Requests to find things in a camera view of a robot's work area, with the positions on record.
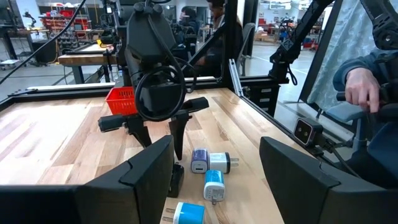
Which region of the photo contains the white black-faced wall charger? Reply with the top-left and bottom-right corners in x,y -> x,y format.
208,151 -> 239,174

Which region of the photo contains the blue white wall charger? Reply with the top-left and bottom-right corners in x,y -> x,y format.
203,169 -> 226,205

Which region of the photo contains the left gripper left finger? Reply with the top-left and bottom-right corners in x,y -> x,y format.
74,135 -> 175,224

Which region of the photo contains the black table-level camera box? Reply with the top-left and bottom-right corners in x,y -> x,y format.
293,117 -> 324,147

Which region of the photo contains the black wall charger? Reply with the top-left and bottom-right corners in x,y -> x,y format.
167,163 -> 185,198

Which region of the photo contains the teal cube wall charger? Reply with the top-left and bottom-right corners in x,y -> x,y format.
161,202 -> 206,224

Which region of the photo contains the silver aluminium extrusion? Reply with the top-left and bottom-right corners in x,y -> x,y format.
228,58 -> 244,96

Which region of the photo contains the purple white wall charger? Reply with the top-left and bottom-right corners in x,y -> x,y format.
190,147 -> 210,174

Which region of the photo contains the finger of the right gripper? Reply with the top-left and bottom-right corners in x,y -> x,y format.
169,113 -> 191,161
127,116 -> 153,149

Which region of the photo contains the right gripper black cable loop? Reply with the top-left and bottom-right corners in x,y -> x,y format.
134,12 -> 197,123

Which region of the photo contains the person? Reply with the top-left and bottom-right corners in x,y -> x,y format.
332,49 -> 398,189
198,0 -> 244,77
178,6 -> 201,50

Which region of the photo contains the red slotted plastic basket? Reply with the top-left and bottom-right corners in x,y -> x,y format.
104,86 -> 137,116

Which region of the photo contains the person's hand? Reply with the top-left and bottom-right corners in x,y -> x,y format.
345,67 -> 381,113

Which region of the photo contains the black aluminium table frame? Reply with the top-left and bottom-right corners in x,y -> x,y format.
0,0 -> 358,175

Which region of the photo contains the pale patterned curtain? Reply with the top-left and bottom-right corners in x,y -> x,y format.
307,0 -> 377,110

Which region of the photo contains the wooden workbench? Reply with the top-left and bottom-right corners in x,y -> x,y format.
57,42 -> 119,85

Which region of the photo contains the grey chair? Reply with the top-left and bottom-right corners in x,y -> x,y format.
325,101 -> 373,153

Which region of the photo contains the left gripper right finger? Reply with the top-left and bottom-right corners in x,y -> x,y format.
259,136 -> 385,224

